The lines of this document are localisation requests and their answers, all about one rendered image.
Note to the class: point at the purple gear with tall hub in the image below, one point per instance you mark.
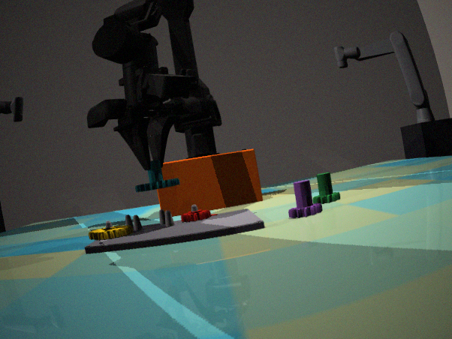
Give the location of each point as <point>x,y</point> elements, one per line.
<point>305,206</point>

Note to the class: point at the teal gear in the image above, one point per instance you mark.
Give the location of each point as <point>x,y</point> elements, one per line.
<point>156,179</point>

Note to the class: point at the red gear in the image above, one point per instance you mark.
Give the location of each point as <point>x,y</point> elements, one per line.
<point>196,215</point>

